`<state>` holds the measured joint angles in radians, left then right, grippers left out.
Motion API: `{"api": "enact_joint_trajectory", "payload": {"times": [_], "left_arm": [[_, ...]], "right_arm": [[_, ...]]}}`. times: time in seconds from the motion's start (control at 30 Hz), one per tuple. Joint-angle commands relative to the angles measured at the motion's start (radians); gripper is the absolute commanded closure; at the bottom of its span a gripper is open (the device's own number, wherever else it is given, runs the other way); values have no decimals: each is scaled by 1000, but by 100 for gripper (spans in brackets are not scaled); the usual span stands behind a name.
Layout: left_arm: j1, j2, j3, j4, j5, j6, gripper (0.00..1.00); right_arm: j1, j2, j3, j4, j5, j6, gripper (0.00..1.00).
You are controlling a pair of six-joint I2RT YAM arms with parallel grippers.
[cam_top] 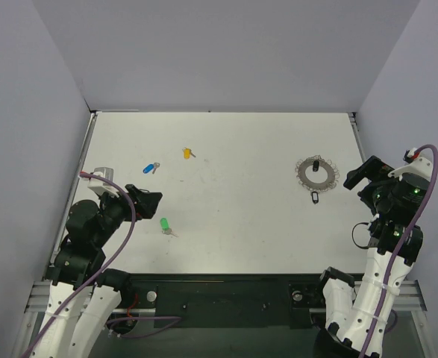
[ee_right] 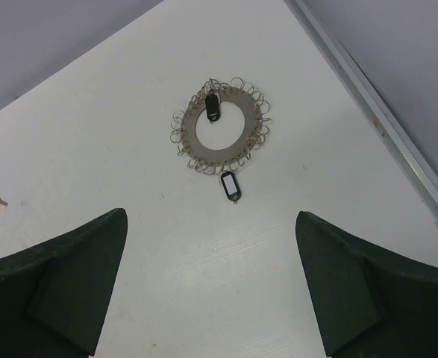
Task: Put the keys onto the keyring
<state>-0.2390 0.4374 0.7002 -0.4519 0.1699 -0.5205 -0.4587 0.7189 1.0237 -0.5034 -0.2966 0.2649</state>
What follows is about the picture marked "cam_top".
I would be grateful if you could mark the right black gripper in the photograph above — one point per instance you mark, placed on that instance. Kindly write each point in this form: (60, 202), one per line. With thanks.
(370, 183)

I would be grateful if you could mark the black tag key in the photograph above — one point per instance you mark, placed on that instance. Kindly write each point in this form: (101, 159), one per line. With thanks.
(315, 197)

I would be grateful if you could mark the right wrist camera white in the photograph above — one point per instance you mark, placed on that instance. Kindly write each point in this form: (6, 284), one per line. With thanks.
(415, 164)

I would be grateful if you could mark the metal disc with keyrings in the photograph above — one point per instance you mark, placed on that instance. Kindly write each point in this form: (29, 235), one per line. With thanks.
(317, 174)

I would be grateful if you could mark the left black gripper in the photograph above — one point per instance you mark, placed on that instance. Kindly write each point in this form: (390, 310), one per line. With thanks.
(135, 203)

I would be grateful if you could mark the yellow tag key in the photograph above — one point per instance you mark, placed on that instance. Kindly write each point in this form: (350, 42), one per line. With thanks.
(188, 153)

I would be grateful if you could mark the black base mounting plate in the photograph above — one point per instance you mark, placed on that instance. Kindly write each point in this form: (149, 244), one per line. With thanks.
(227, 300)

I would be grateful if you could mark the green tag key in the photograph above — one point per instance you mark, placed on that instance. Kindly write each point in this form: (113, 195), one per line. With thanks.
(166, 229)

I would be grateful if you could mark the blue tag key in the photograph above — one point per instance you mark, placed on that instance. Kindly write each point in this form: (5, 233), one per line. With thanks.
(151, 168)

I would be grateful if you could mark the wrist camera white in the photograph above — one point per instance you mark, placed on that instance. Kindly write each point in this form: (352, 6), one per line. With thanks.
(99, 184)
(415, 164)

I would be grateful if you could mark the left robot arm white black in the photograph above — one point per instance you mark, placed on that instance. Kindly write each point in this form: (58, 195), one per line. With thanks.
(84, 289)

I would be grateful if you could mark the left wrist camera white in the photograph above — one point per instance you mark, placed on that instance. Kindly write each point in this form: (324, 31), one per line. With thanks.
(99, 184)

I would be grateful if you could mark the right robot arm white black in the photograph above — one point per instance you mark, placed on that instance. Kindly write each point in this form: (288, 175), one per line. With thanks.
(357, 316)

